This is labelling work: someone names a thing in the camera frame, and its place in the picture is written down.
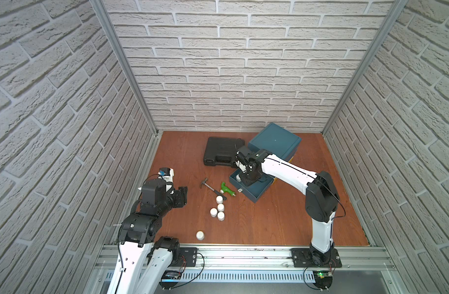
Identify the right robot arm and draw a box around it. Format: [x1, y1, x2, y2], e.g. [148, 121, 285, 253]
[235, 147, 340, 265]

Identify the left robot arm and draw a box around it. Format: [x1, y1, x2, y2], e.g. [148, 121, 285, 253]
[107, 175, 188, 294]

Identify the teal drawer cabinet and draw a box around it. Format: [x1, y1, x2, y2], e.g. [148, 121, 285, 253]
[248, 122, 302, 162]

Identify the small claw hammer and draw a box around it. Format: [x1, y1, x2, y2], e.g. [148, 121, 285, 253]
[200, 178, 227, 201]

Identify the black plastic tool case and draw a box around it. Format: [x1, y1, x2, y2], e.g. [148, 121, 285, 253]
[203, 137, 245, 169]

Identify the green plastic faucet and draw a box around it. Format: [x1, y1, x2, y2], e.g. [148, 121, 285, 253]
[220, 182, 235, 197]

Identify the left controller board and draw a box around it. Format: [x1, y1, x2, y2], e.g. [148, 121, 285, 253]
[159, 271, 181, 290]

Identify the controller board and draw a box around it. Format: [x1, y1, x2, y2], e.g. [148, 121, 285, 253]
[313, 271, 333, 290]
[159, 271, 181, 290]

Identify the right controller board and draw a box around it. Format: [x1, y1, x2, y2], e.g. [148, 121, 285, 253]
[313, 271, 333, 290]

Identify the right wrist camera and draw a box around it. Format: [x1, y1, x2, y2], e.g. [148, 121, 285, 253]
[236, 146, 251, 165]

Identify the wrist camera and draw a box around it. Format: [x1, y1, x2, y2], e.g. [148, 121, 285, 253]
[158, 167, 174, 191]
[236, 146, 251, 165]

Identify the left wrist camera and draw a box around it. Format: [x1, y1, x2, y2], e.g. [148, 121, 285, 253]
[158, 167, 174, 191]

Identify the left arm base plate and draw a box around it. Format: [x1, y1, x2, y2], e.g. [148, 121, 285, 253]
[171, 247, 198, 268]

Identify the aluminium front rail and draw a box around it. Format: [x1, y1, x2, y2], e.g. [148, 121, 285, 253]
[95, 244, 396, 273]

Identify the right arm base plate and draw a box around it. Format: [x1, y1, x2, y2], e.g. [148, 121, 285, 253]
[291, 247, 342, 269]

